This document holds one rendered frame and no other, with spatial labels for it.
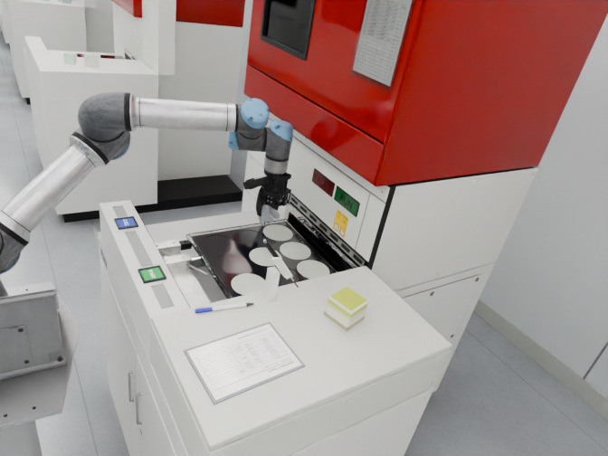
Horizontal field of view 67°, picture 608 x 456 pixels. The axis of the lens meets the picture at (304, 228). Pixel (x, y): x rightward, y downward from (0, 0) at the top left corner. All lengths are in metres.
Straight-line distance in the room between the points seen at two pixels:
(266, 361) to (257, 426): 0.15
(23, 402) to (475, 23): 1.31
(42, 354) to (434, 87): 1.09
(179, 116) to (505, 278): 2.17
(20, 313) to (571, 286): 2.40
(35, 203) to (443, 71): 1.06
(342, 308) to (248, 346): 0.23
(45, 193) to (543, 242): 2.31
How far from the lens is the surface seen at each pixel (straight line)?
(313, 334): 1.09
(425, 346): 1.16
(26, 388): 1.19
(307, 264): 1.42
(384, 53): 1.18
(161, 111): 1.25
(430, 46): 1.16
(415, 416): 1.34
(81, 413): 2.18
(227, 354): 1.01
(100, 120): 1.27
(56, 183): 1.35
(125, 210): 1.50
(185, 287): 1.31
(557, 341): 2.86
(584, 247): 2.65
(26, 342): 1.16
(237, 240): 1.48
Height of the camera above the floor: 1.70
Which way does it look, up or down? 30 degrees down
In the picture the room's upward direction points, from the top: 11 degrees clockwise
